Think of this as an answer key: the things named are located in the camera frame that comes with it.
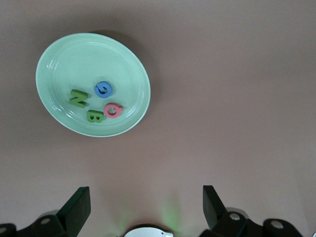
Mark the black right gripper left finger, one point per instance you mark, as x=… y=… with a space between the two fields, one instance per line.
x=74 y=212

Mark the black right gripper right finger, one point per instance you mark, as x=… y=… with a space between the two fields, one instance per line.
x=214 y=212

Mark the green capital letter B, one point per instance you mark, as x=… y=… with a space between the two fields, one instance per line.
x=95 y=116

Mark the red letter Q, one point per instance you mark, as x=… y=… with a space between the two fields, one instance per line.
x=109 y=114

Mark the green capital letter N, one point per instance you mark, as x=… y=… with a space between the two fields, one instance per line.
x=78 y=98

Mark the blue letter G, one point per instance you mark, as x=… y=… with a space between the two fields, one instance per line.
x=98 y=91

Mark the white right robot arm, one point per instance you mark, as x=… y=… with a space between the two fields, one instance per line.
x=145 y=232

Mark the brown table mat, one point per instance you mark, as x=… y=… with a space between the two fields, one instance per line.
x=222 y=98

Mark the green plate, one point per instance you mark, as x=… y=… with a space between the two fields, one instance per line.
x=81 y=61

